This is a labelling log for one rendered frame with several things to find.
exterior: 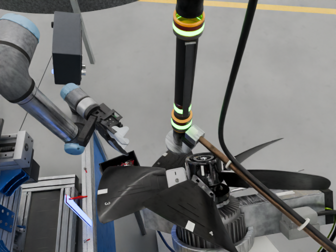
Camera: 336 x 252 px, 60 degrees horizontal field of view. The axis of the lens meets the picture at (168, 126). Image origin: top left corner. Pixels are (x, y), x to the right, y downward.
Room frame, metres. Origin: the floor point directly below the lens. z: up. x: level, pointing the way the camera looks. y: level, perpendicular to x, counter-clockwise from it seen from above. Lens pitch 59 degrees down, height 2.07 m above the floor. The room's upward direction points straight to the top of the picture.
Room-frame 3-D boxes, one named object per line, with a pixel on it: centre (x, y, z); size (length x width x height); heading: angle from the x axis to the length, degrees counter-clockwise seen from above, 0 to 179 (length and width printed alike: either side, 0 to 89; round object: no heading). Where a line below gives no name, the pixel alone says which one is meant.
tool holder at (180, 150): (0.33, -0.04, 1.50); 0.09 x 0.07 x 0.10; 44
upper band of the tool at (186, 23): (0.33, -0.03, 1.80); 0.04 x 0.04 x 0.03
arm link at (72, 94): (0.67, 0.35, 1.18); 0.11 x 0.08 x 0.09; 46
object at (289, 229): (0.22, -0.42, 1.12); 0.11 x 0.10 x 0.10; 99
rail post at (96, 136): (0.80, 0.41, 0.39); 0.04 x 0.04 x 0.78; 9
